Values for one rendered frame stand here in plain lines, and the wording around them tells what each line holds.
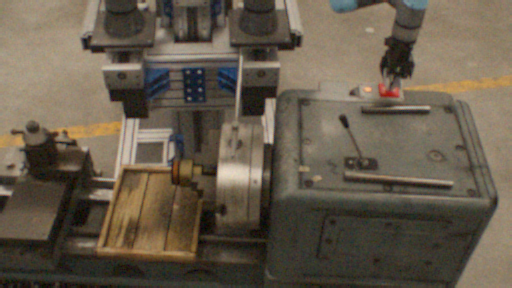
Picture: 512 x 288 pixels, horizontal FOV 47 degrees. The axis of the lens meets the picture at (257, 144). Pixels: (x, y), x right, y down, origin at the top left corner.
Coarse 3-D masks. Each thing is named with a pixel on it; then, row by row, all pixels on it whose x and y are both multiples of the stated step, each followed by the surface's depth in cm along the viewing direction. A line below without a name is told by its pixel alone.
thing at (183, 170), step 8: (176, 160) 176; (184, 160) 175; (192, 160) 174; (176, 168) 173; (184, 168) 172; (192, 168) 173; (200, 168) 173; (176, 176) 173; (184, 176) 172; (176, 184) 174; (184, 184) 174
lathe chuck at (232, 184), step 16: (224, 128) 169; (240, 128) 169; (224, 144) 163; (224, 160) 161; (240, 160) 161; (224, 176) 160; (240, 176) 160; (224, 192) 161; (240, 192) 161; (240, 208) 163; (224, 224) 169; (240, 224) 168
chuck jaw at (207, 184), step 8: (192, 176) 172; (200, 176) 172; (208, 176) 172; (192, 184) 171; (200, 184) 169; (208, 184) 169; (200, 192) 168; (208, 192) 167; (208, 200) 164; (208, 208) 166; (216, 208) 165; (224, 208) 164
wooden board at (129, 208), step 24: (120, 168) 200; (144, 168) 201; (168, 168) 201; (120, 192) 195; (144, 192) 196; (168, 192) 196; (192, 192) 196; (120, 216) 188; (144, 216) 188; (168, 216) 189; (120, 240) 182; (144, 240) 182; (168, 240) 182; (192, 240) 181
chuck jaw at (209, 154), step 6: (210, 132) 173; (216, 132) 173; (210, 138) 173; (216, 138) 173; (204, 144) 173; (210, 144) 173; (216, 144) 173; (204, 150) 173; (210, 150) 173; (216, 150) 173; (198, 156) 174; (204, 156) 174; (210, 156) 174; (216, 156) 174; (198, 162) 174; (204, 162) 174; (210, 162) 174; (216, 162) 174
